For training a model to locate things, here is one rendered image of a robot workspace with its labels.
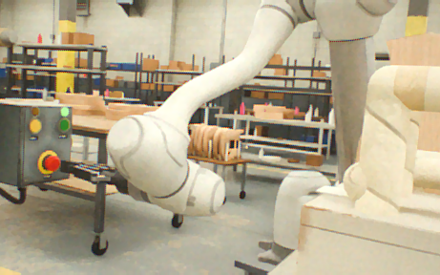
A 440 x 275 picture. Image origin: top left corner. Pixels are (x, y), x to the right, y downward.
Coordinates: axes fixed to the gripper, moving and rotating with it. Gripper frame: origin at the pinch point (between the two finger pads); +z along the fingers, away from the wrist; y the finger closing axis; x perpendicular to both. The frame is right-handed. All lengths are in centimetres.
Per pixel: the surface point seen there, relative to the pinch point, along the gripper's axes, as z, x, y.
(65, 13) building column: 732, 178, 659
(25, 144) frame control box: 8.6, 5.1, -6.8
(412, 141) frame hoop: -79, 18, -36
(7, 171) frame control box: 13.3, -2.0, -8.0
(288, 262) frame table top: -61, -5, -14
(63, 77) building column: 730, 33, 659
